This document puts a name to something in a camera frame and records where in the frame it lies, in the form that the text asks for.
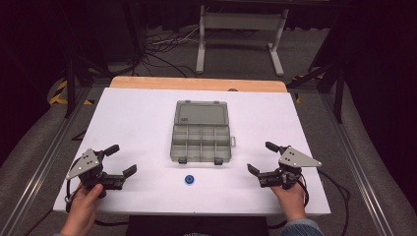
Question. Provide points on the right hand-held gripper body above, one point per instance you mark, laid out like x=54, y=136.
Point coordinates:
x=295, y=159

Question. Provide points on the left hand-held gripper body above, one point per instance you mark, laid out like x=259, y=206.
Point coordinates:
x=86, y=163

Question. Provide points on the clear grey plastic organizer box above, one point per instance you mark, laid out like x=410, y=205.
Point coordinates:
x=200, y=131

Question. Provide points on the person's right hand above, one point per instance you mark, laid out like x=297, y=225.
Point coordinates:
x=291, y=201

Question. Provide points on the person's left hand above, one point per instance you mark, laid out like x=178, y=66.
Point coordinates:
x=82, y=209

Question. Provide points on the white table cover board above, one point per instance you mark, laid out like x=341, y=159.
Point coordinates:
x=144, y=124

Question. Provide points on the black metal stand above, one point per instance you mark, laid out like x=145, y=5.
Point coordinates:
x=70, y=82
x=327, y=75

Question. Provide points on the wooden table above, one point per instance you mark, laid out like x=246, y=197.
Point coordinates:
x=196, y=83

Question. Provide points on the white metal stand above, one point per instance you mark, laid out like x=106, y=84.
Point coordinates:
x=242, y=21

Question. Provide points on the aluminium floor rail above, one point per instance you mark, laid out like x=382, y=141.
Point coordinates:
x=42, y=167
x=364, y=170

